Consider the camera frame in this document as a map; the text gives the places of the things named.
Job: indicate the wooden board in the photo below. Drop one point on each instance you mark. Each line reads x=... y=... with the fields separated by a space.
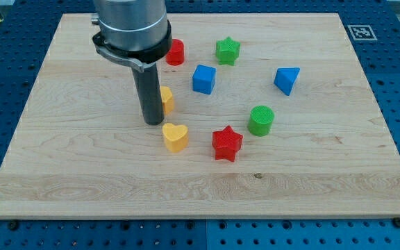
x=82 y=150

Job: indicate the yellow heart block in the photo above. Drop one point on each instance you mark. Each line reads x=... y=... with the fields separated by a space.
x=176 y=137

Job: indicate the white fiducial marker tag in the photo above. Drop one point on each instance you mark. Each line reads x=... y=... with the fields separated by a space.
x=361 y=32

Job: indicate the black board clamp bolt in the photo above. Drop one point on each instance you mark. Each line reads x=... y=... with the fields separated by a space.
x=396 y=222
x=13 y=225

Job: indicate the red cylinder block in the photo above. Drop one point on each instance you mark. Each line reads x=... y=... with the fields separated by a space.
x=176 y=55

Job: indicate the blue cube block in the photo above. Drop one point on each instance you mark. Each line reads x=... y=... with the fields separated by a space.
x=203 y=79

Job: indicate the green cylinder block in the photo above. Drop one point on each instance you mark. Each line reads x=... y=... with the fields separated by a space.
x=260 y=120

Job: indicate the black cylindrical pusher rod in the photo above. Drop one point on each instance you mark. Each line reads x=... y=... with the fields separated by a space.
x=148 y=91

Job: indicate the green star block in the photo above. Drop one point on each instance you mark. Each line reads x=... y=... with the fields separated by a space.
x=227 y=51

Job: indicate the red star block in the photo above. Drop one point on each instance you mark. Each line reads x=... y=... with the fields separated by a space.
x=226 y=143

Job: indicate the blue triangle block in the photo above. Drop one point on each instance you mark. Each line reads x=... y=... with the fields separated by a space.
x=285 y=79

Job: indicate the black board clamp bolt right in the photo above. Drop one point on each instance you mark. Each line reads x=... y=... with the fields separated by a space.
x=396 y=222

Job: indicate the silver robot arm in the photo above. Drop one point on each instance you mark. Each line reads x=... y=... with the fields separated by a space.
x=133 y=33

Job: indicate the black board clamp bolt left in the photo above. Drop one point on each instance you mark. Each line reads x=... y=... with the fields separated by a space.
x=13 y=225

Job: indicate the yellow hexagon block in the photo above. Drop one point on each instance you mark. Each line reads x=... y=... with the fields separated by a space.
x=167 y=97

